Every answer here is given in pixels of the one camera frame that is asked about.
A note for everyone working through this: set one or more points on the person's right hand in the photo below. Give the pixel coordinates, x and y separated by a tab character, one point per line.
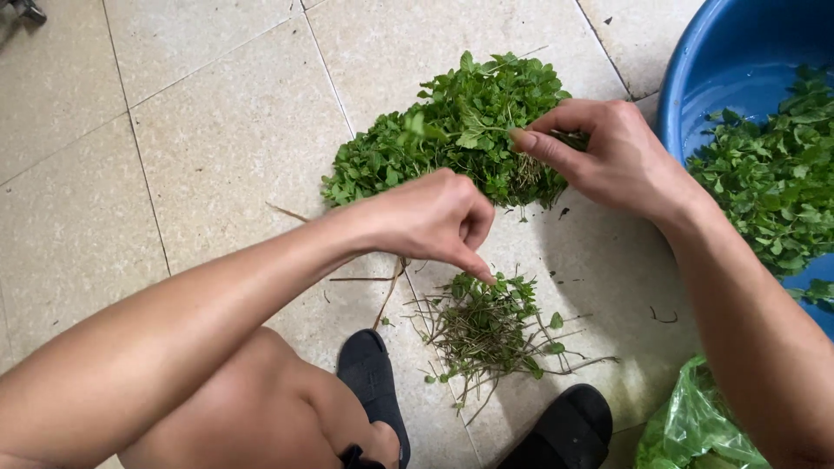
619	159

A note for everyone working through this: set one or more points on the person's left hand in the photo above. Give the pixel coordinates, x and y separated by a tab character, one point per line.
423	212

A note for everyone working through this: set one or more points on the green herb sprig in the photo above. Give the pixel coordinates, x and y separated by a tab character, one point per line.
456	129

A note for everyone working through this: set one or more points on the heap of green herbs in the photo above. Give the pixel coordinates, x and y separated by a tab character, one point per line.
449	150

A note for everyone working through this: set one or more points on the dry straw strands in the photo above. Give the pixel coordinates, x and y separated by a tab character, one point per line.
389	296

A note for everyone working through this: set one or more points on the pile of discarded herb stems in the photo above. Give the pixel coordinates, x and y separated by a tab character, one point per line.
488	329

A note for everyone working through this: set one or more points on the blue plastic basin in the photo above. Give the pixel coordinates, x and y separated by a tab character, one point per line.
723	71

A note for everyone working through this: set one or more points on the picked green herbs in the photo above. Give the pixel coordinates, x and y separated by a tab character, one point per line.
778	176

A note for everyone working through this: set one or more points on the black sandal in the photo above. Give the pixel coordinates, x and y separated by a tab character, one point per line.
563	430
374	384

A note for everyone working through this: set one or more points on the person's bare knee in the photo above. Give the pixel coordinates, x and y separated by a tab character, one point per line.
247	410

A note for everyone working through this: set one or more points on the green plastic bag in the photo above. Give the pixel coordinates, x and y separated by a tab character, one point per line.
697	423

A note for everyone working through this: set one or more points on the grey metal object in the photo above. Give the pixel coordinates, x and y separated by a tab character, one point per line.
29	9

